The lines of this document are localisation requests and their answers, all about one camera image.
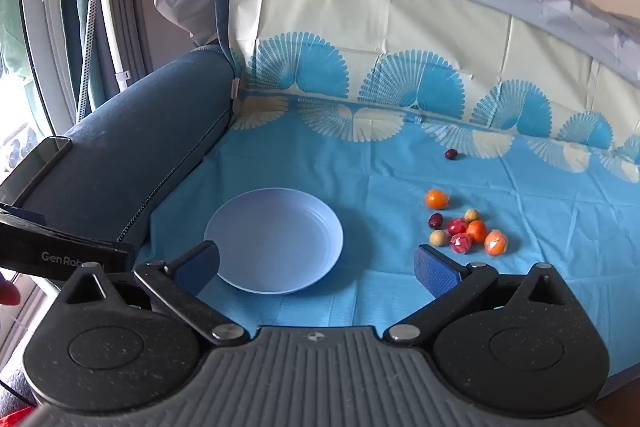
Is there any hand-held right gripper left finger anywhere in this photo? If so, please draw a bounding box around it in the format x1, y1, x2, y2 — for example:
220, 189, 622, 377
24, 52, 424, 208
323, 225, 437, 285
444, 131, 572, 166
60, 241, 251, 348

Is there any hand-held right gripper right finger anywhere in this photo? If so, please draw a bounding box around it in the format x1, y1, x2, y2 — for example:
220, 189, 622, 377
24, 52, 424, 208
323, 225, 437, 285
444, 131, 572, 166
382, 244, 576, 343

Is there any light blue plate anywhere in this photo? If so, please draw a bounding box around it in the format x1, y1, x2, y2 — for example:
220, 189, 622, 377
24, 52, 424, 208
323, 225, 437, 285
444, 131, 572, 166
203, 188, 345, 296

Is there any person's left hand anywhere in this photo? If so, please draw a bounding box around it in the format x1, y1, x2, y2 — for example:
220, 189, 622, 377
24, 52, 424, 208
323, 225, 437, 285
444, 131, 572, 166
0, 279, 21, 306

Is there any blue fan-print cloth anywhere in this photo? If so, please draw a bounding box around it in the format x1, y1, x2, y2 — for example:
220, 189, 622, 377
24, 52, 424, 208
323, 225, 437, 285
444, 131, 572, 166
134, 0, 640, 403

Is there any blue sofa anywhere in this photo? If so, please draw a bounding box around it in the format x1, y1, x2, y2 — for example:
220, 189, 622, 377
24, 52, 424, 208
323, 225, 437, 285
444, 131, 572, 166
0, 0, 242, 298

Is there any person's red garment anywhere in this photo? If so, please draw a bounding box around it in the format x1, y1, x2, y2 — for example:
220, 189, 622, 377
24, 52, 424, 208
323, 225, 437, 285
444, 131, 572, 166
0, 408, 34, 427

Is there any grey-blue curtain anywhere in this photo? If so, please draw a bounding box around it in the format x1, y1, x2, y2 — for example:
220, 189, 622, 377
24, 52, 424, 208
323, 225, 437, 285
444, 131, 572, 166
75, 0, 157, 108

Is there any grey steamer hose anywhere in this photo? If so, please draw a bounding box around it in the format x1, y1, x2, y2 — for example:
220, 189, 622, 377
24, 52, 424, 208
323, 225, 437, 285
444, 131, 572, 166
76, 0, 102, 124

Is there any white window frame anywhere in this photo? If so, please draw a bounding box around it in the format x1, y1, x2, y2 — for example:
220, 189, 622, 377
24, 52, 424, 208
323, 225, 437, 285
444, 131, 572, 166
19, 0, 76, 135

